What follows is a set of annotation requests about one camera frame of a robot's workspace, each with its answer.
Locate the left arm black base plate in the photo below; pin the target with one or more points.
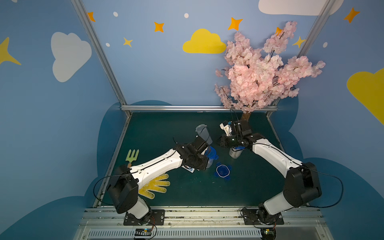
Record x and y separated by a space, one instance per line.
153 217

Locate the aluminium corner post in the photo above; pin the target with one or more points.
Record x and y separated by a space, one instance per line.
88 26
312 15

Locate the small white toothpaste tube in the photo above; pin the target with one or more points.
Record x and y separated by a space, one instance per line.
191 170

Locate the right aluminium corner post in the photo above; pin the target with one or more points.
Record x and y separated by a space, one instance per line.
312 15

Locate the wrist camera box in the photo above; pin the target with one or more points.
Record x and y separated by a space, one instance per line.
200 144
238 128

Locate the clear blue-lid container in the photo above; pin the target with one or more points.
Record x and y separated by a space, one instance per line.
212 156
203 132
235 152

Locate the blue container lid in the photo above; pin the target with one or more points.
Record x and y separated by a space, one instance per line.
223 171

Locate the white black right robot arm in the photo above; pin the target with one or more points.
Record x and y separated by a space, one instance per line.
302 183

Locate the pink artificial blossom tree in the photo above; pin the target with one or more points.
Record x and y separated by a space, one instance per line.
259 76

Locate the small circuit board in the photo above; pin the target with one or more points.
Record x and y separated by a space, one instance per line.
145 233
268 234

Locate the front aluminium rail frame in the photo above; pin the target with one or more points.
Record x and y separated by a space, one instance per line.
203 223

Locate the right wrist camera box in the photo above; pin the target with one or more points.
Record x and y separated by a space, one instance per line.
238 128

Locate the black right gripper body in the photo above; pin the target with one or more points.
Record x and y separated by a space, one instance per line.
233 130

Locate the right small circuit board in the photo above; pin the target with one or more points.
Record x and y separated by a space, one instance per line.
268 234

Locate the yellow white work glove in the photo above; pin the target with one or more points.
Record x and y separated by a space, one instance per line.
157 185

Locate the horizontal aluminium back rail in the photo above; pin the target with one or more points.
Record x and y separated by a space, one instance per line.
174 108

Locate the left small circuit board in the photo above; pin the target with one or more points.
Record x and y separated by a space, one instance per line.
145 233

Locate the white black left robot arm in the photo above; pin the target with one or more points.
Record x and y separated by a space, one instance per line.
124 185

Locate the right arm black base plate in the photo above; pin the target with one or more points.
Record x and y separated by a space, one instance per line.
249 217

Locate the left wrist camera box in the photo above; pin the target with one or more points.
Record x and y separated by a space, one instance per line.
200 144

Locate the green plastic garden fork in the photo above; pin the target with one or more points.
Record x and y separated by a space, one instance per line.
132 156

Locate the left aluminium corner post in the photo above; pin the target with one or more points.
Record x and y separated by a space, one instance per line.
88 26

